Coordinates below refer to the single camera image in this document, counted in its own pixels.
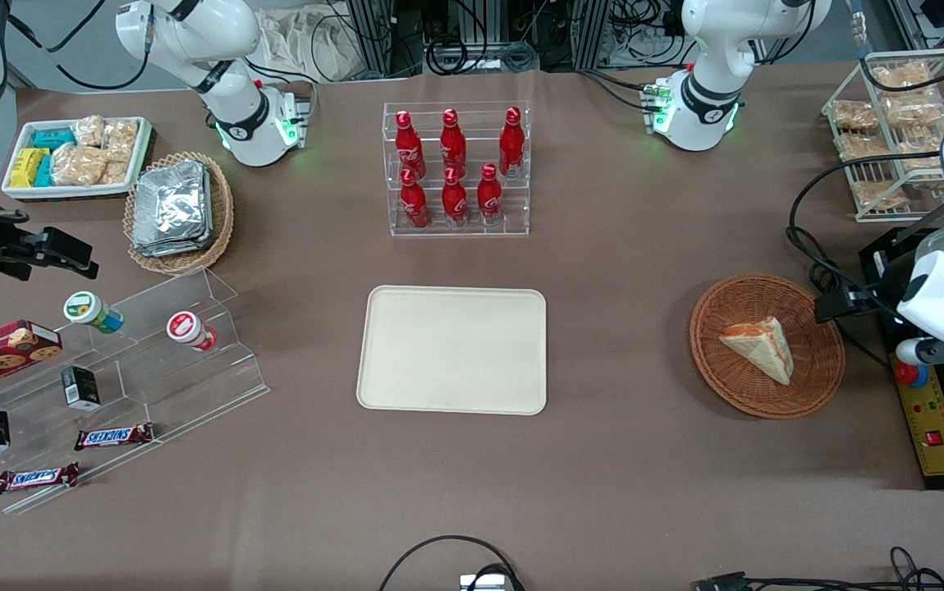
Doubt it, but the round brown wicker basket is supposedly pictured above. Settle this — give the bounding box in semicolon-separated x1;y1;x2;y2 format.
690;273;846;420

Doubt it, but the stack of silver foil packs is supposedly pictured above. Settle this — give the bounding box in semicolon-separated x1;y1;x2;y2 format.
131;159;213;258

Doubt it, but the red cola bottle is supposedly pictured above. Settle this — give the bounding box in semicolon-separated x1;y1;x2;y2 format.
394;111;427;180
498;107;525;177
440;108;468;177
400;168;430;229
442;167;470;228
477;163;504;226

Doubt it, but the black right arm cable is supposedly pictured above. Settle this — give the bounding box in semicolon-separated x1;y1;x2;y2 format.
6;0;153;92

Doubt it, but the white rectangular snack tray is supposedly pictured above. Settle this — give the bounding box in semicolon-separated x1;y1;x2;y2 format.
2;116;154;201

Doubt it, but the black machine power cable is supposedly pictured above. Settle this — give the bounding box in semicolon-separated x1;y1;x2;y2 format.
785;225;893;370

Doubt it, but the brown Snickers bar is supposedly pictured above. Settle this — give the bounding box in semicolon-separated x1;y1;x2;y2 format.
0;462;80;495
74;423;155;451

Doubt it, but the black machine with yellow panel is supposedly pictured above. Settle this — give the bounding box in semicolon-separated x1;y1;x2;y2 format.
859;226;944;491

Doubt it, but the clear acrylic stepped shelf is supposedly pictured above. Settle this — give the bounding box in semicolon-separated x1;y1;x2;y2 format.
0;266;271;515

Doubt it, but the grey aluminium bar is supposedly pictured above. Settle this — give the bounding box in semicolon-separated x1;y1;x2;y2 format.
903;193;944;239

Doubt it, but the green lid cup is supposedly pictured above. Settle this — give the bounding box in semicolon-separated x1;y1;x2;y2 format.
63;291;125;334

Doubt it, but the white wire rack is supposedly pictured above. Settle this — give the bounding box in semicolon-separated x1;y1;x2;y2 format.
821;48;944;223

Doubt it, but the black looped table cable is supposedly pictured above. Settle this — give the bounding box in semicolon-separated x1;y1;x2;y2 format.
378;535;527;591

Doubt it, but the oval light wicker basket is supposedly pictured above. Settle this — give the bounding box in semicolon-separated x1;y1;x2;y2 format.
123;151;235;276

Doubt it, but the beige plastic tray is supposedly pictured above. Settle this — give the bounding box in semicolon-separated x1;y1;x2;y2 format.
356;285;548;416

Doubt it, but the bagged pastry snack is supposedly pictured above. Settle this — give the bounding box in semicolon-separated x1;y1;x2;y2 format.
832;99;880;131
836;133;892;164
897;135;944;175
871;62;933;93
882;95;944;129
851;180;909;211

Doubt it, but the beige cloth bag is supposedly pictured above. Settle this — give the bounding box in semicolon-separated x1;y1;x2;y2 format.
257;7;363;84

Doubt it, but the yellow snack packet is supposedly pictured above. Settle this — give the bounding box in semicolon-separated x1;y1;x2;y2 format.
9;148;50;189

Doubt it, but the black connector cable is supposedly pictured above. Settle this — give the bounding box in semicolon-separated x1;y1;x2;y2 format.
692;545;944;591

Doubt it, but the clear acrylic bottle rack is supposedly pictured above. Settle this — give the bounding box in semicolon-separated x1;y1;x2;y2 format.
383;100;532;239

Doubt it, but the triangular sandwich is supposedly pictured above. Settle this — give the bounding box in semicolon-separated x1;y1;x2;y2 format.
719;317;795;386

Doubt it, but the red lid cup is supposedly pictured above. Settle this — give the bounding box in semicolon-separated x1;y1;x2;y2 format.
166;311;218;353

